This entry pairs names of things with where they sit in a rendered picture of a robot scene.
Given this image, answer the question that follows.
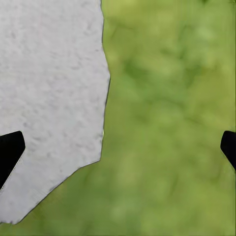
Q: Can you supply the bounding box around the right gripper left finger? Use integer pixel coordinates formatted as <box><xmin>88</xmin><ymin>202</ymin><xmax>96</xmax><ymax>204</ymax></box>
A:
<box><xmin>0</xmin><ymin>131</ymin><xmax>26</xmax><ymax>189</ymax></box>

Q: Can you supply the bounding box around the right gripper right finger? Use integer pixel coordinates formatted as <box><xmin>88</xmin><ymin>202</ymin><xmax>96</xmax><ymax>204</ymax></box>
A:
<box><xmin>220</xmin><ymin>131</ymin><xmax>236</xmax><ymax>170</ymax></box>

